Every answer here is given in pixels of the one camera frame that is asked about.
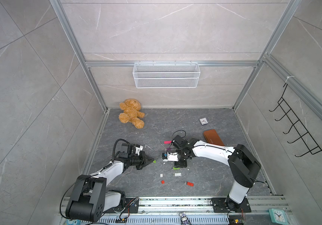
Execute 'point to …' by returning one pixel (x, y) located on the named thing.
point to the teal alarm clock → (278, 216)
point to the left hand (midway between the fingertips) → (155, 158)
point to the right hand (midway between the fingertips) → (177, 161)
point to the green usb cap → (154, 161)
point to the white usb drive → (178, 174)
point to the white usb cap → (161, 175)
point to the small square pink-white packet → (203, 121)
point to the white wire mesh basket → (166, 75)
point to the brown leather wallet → (212, 137)
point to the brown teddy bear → (131, 108)
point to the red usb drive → (190, 183)
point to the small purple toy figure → (184, 220)
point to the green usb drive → (174, 168)
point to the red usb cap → (163, 182)
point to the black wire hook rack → (312, 146)
